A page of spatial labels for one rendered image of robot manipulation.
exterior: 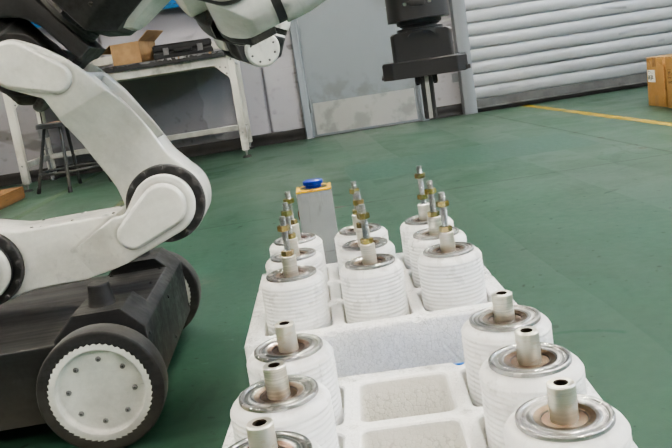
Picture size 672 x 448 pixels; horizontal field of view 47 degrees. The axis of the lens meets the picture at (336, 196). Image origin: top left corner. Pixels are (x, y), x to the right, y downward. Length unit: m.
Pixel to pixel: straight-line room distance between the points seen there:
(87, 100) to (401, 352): 0.70
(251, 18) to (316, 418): 0.56
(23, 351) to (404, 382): 0.69
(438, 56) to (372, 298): 0.35
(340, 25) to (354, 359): 5.25
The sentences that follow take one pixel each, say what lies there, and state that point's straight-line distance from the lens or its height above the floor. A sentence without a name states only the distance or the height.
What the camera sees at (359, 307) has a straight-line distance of 1.14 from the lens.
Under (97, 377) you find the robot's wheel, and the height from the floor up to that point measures 0.12.
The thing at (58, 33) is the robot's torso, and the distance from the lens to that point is 1.45.
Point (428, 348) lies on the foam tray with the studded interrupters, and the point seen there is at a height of 0.14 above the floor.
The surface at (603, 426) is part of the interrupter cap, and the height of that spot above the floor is 0.25.
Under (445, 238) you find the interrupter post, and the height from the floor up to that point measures 0.27.
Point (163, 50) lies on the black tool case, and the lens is 5.68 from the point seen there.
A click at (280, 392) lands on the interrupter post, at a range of 0.74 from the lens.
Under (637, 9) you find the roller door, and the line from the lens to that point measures 6.81.
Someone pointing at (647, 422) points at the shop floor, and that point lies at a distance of 1.20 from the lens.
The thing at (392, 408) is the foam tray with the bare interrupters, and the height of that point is 0.14.
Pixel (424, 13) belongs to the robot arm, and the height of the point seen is 0.60.
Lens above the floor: 0.55
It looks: 10 degrees down
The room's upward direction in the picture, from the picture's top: 9 degrees counter-clockwise
